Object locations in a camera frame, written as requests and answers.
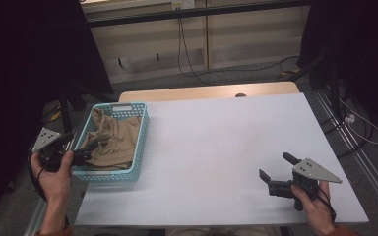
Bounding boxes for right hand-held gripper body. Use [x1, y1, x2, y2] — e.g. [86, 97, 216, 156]
[267, 157, 344, 211]

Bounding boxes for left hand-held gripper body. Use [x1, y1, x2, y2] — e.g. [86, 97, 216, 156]
[31, 127, 81, 173]

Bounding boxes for khaki pants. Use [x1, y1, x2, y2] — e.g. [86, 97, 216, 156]
[79, 107, 143, 172]

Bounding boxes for light blue plastic basket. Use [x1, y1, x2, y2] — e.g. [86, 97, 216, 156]
[71, 102, 151, 183]

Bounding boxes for person's right hand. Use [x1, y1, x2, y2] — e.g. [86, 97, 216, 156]
[290, 180, 337, 236]

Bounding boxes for person's left hand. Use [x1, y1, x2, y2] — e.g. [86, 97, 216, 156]
[30, 149, 76, 207]

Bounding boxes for black metal stand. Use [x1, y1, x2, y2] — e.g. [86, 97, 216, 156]
[58, 82, 120, 143]
[286, 50, 346, 114]

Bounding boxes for white table board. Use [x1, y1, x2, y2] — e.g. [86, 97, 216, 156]
[74, 92, 370, 228]

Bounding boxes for person's lap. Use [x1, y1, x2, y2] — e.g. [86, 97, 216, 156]
[165, 226, 284, 236]

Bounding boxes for black curtain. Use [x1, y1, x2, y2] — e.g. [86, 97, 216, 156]
[0, 0, 114, 229]
[298, 0, 378, 137]

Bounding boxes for wooden table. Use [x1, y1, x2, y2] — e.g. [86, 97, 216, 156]
[117, 81, 300, 103]

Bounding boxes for black horizontal bar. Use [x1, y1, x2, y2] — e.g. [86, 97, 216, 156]
[86, 0, 311, 29]

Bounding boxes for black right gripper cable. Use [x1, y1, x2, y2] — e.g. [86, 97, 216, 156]
[314, 186, 338, 224]

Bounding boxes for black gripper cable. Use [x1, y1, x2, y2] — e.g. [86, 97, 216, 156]
[28, 147, 50, 203]
[314, 186, 338, 224]

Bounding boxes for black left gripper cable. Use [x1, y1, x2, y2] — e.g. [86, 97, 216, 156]
[28, 147, 50, 203]

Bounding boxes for black floor cable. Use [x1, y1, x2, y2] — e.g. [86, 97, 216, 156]
[319, 88, 376, 159]

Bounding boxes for white floor cable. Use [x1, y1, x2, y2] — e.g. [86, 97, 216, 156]
[338, 97, 378, 146]

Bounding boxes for black wall cable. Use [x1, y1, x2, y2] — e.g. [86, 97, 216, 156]
[176, 17, 301, 87]

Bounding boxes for white wall socket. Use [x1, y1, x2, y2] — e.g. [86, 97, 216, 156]
[171, 0, 196, 11]

